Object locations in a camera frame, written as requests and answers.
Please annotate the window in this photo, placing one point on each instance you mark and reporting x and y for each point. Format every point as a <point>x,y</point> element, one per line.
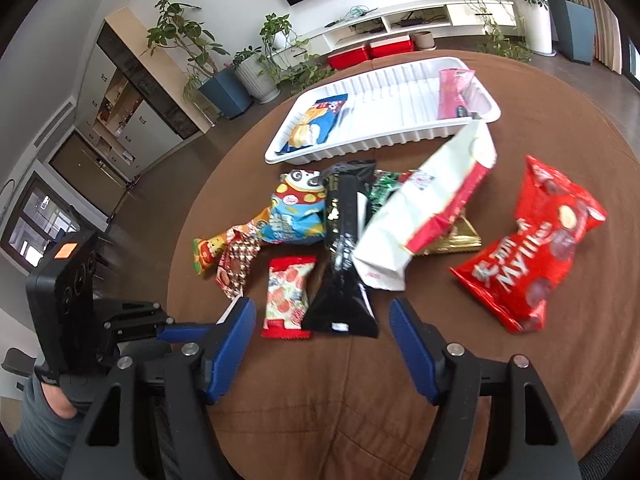
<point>35,220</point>

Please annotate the black media device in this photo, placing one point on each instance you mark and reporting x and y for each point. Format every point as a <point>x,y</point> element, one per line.
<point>412,23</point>

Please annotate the black snack packet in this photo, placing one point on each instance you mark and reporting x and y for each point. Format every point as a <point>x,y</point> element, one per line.
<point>342,260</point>

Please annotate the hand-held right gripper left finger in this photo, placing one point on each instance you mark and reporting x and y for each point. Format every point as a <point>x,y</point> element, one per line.
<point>232,345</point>

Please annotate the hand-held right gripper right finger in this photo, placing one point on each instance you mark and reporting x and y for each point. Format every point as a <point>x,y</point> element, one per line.
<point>410,345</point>

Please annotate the red white checkered snack packet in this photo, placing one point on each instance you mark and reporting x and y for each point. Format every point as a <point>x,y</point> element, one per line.
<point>237,260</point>

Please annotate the trailing green plant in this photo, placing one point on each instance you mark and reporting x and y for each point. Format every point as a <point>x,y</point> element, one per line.
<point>500,40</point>

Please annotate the beige curtain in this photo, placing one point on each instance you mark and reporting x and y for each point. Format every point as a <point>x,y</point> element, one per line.
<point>607,30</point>

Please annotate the wood and white cupboard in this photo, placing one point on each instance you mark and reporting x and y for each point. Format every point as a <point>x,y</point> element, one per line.
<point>140,85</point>

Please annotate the orange yellow snack packet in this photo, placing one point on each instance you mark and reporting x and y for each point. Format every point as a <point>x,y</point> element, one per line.
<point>207,252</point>

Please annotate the plant in white ribbed pot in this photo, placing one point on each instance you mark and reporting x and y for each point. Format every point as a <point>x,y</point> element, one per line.
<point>257,77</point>

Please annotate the gold snack packet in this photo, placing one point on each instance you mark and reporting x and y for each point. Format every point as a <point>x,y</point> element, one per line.
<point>457,240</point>

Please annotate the small beige pot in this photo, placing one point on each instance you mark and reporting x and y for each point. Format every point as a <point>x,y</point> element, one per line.
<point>425,40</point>

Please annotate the plant in dark grey pot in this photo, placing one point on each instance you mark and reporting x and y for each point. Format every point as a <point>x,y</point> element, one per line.
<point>572,30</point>

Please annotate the blue bread snack packet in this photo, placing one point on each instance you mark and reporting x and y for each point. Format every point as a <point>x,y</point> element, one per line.
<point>320,120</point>

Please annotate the green snack packet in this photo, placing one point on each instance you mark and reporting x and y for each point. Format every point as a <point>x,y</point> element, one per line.
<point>382,190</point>

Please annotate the large red snack bag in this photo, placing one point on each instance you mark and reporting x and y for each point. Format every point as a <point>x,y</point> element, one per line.
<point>530,260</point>

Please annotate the red storage box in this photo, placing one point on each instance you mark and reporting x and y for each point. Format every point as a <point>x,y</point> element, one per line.
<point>392,47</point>
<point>350,57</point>

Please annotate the red strawberry print snack packet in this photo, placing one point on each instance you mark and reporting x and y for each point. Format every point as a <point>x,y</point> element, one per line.
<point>287,295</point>

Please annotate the blue panda snack packet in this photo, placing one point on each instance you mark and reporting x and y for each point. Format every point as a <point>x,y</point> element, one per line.
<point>295,215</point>

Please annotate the pink snack packet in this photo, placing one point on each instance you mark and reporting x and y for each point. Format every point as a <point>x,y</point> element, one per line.
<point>452,95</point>

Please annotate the black office chair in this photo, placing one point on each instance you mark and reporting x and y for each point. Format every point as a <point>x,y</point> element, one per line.
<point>17,362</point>
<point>610,450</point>

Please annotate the brown tablecloth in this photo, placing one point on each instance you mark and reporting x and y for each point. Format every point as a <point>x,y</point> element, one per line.
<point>325,410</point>

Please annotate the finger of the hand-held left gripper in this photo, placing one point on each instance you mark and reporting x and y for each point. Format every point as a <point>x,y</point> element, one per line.
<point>185,333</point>

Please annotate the plant in blue pot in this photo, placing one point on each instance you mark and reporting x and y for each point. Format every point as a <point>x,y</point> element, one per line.
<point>225,92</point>

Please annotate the plant in tall white pot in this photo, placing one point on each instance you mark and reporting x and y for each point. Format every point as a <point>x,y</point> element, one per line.
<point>537,25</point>

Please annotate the person's left forearm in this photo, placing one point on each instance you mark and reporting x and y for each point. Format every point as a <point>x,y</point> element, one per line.
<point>40,435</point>

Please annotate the white plastic tray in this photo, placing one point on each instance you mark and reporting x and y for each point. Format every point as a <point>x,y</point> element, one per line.
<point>400,95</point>

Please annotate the long white red snack packet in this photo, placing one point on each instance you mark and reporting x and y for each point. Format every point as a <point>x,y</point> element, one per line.
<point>400,230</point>

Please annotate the white low media cabinet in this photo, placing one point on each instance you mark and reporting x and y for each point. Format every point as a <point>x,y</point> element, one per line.
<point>450,10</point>

